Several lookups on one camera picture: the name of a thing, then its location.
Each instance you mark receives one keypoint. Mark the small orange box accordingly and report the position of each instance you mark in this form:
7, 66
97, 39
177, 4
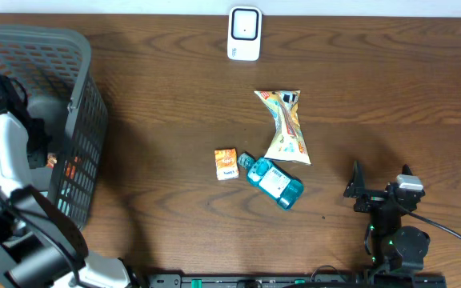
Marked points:
226, 164

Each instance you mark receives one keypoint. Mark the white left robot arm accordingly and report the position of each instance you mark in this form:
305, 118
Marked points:
39, 245

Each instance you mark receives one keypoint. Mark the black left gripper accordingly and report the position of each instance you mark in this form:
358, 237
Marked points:
34, 150

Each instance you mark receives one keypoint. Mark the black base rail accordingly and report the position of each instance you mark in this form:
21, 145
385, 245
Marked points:
259, 281

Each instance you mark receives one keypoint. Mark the white barcode scanner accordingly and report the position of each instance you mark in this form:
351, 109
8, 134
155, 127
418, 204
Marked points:
244, 33

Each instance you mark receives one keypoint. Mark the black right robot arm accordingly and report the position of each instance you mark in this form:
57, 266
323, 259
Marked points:
397, 249

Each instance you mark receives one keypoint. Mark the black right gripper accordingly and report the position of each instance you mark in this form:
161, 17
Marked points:
370, 199

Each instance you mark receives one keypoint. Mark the teal mouthwash bottle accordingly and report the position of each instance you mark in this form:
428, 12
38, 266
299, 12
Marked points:
264, 175

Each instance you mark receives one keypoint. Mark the dark grey plastic basket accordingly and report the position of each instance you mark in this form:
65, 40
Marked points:
52, 67

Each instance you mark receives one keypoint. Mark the yellow snack bag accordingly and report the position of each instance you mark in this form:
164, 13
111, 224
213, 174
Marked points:
287, 145

